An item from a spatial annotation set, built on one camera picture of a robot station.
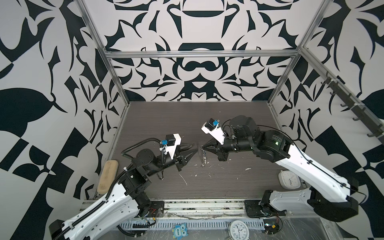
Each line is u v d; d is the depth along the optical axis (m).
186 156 0.56
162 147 0.50
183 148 0.60
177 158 0.53
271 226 0.71
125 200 0.48
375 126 0.53
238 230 0.66
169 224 0.71
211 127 0.50
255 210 0.73
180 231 0.67
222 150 0.52
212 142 0.52
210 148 0.58
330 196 0.40
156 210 0.73
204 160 0.63
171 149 0.52
